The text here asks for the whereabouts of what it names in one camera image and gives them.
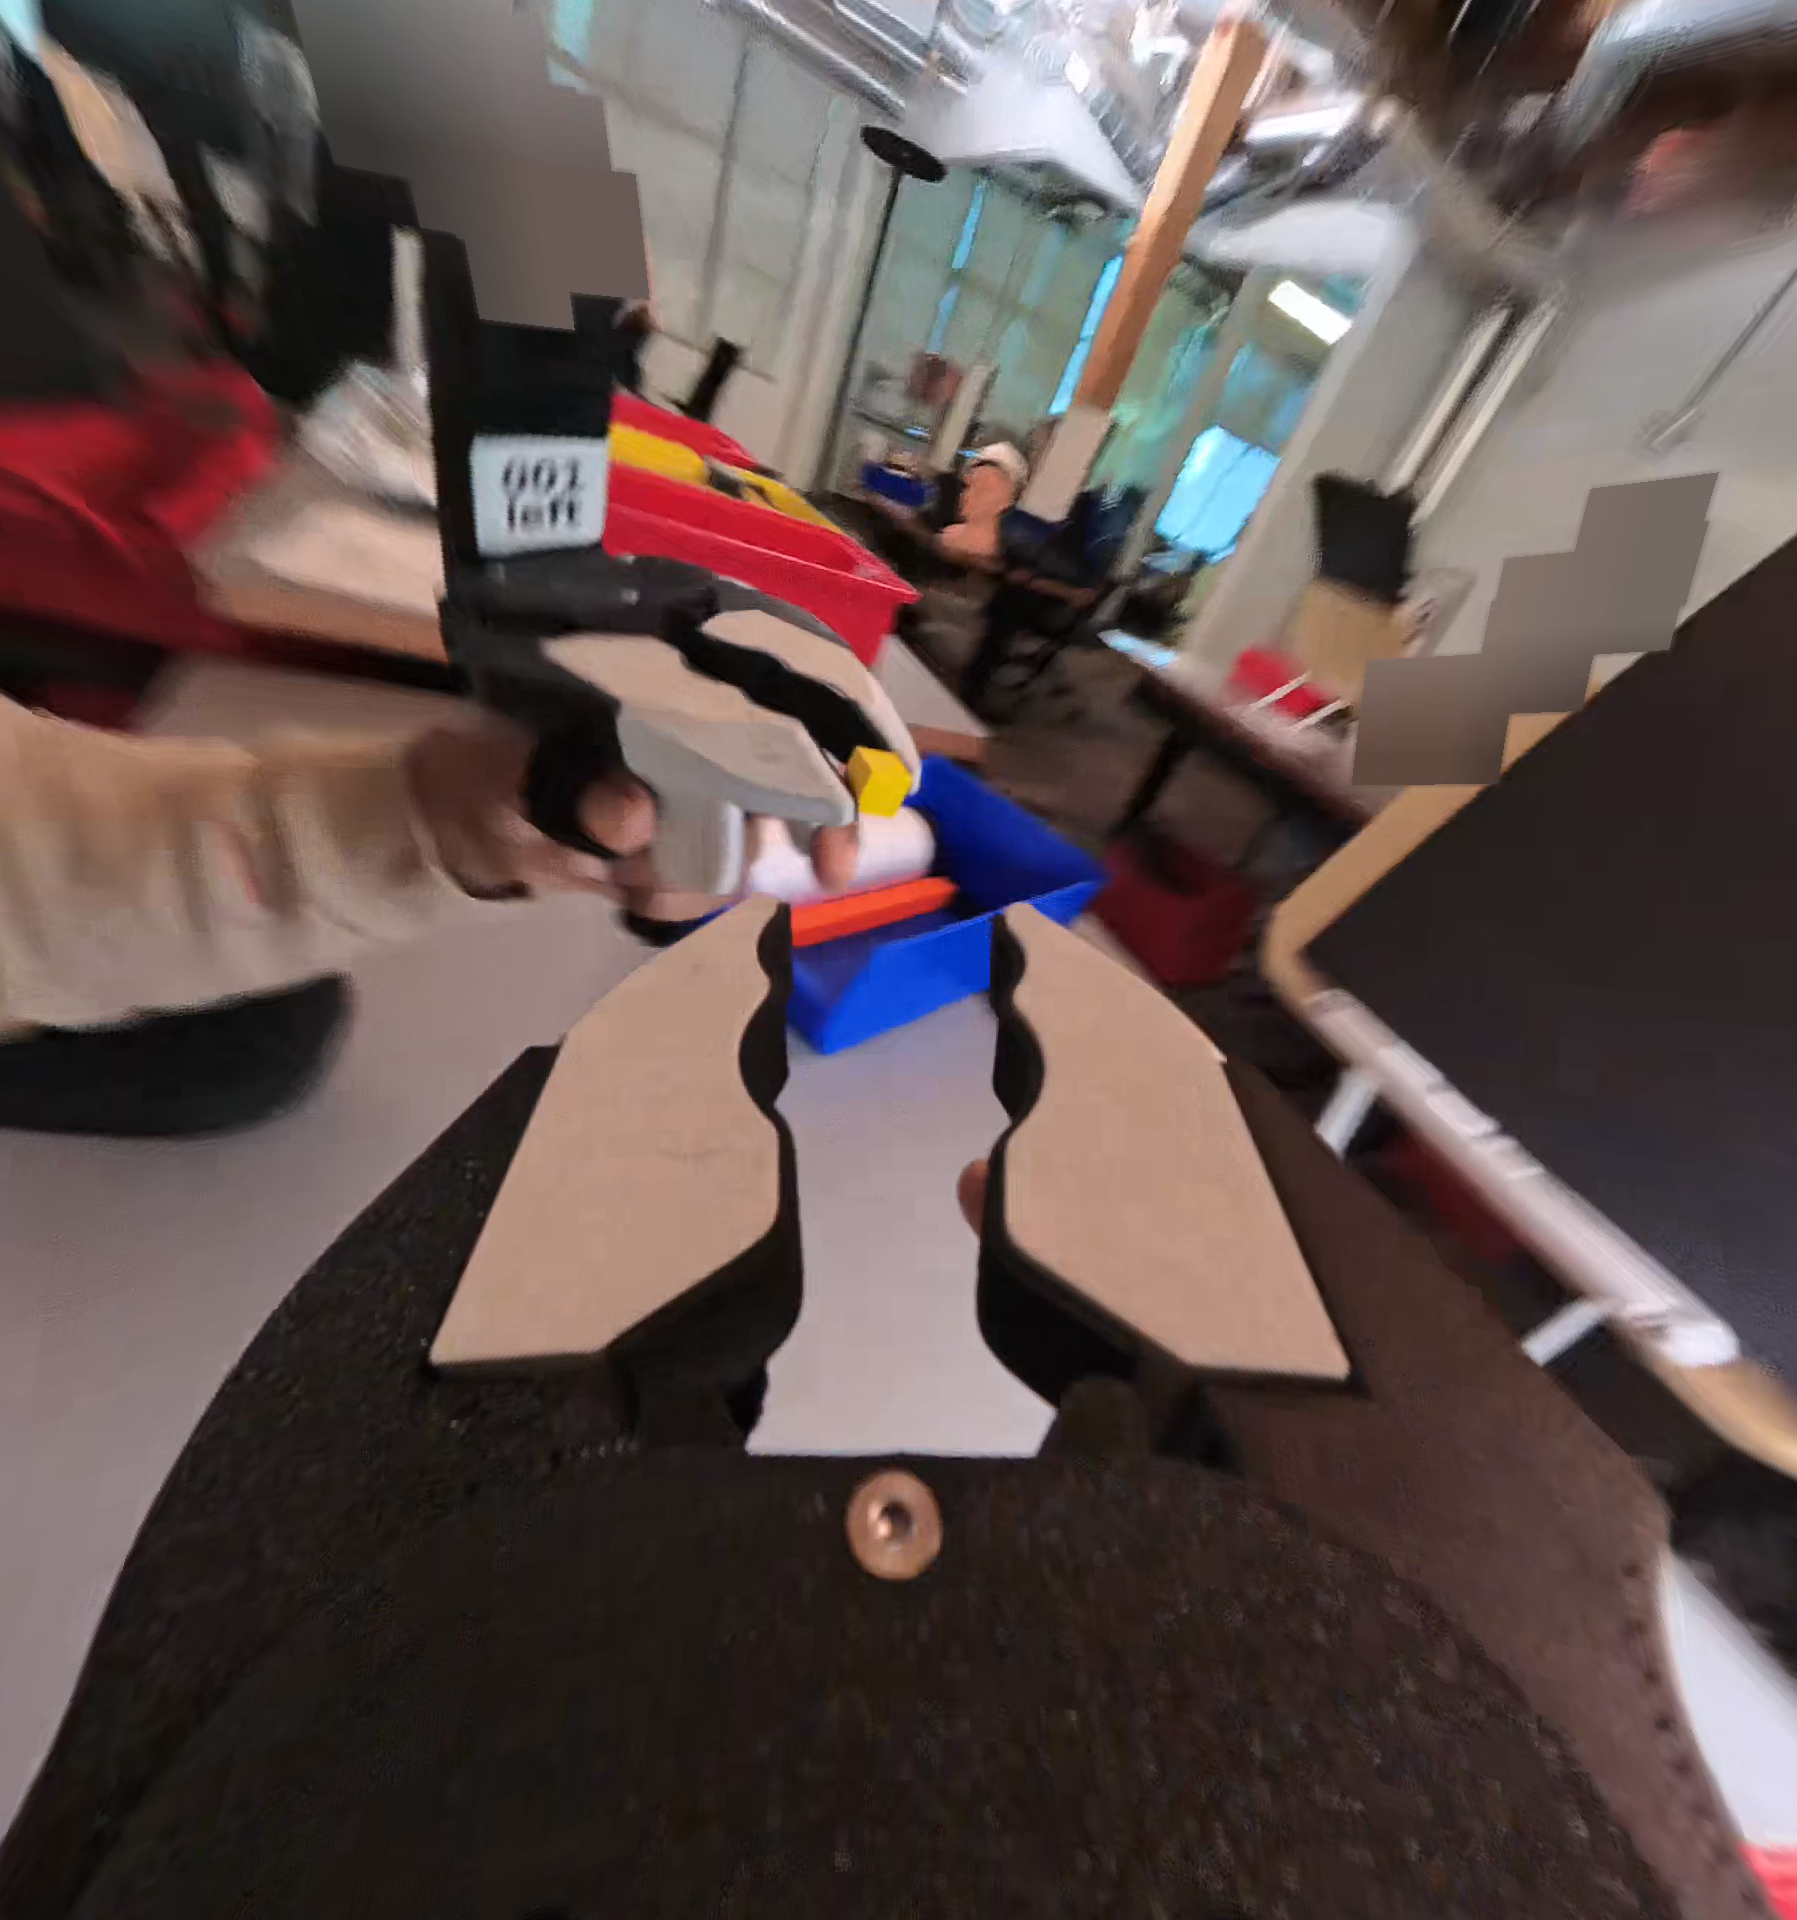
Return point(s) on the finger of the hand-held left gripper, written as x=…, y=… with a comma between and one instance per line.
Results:
x=700, y=737
x=820, y=672

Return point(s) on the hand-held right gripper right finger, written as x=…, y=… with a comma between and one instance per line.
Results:
x=1153, y=1202

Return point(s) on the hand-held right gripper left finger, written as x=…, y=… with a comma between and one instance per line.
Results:
x=629, y=1184

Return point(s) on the small yellow cube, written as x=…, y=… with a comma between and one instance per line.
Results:
x=880, y=781

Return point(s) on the blue plastic bin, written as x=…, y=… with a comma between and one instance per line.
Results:
x=896, y=992

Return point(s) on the person's left forearm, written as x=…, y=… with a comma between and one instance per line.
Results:
x=164, y=860

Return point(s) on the person's right hand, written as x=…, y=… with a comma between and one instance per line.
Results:
x=974, y=1202

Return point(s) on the person's left hand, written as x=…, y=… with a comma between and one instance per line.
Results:
x=476, y=805

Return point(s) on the clear plastic bag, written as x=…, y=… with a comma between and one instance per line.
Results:
x=365, y=433

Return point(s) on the white cylindrical roll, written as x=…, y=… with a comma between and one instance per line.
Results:
x=896, y=860

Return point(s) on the orange stick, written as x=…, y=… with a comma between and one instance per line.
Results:
x=871, y=916

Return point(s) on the mannequin head with white cap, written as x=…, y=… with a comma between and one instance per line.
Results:
x=989, y=497

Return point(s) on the red bag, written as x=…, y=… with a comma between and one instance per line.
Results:
x=1172, y=916

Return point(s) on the long wooden desk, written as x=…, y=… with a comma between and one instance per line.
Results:
x=1227, y=737

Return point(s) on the red backpack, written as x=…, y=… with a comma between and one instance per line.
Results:
x=85, y=510

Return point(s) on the wooden board with black sheet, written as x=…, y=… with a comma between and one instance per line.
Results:
x=1634, y=975

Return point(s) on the tilted board on stand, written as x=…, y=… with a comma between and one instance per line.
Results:
x=1364, y=532

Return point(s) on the wooden pillar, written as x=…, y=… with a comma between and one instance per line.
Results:
x=1169, y=205

